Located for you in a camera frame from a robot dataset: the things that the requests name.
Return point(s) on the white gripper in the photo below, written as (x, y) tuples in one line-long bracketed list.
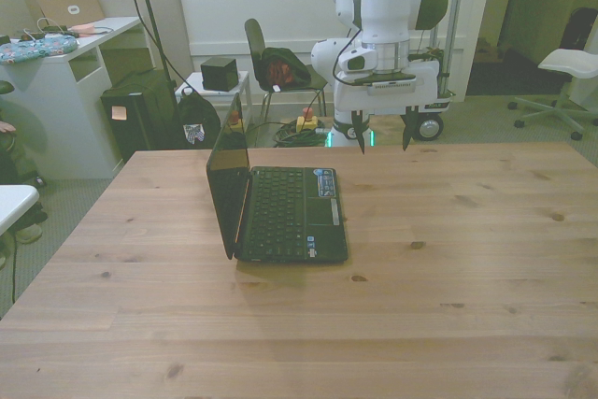
[(425, 86)]

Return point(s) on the black laptop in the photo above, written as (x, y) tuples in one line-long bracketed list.
[(280, 212)]

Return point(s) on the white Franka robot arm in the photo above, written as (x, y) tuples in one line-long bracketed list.
[(383, 2)]

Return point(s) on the wheeled robot cart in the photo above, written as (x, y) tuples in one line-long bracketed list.
[(430, 127)]

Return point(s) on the yellow red emergency stop button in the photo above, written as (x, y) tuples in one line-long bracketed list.
[(307, 121)]

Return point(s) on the black and red bag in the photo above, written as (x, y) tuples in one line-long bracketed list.
[(285, 67)]

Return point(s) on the small white side table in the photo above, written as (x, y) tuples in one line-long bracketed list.
[(244, 80)]

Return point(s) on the black plastic chair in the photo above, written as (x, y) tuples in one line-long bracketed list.
[(254, 44)]

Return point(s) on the black cube box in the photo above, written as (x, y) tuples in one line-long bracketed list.
[(219, 74)]

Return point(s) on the black backpack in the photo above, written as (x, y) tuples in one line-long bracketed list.
[(196, 114)]

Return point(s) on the white swivel office chair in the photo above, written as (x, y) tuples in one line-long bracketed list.
[(567, 62)]

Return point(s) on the black computer tower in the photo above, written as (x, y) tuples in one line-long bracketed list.
[(140, 137)]

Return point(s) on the pink object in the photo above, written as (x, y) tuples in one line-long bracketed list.
[(83, 29)]

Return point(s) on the white shelf desk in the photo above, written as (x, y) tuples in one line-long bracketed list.
[(61, 104)]

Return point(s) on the brown cardboard box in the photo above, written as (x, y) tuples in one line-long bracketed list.
[(61, 6)]

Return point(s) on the patterned round cushion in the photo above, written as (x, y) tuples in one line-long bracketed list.
[(35, 49)]

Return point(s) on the white rounded table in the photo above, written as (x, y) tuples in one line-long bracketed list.
[(14, 200)]

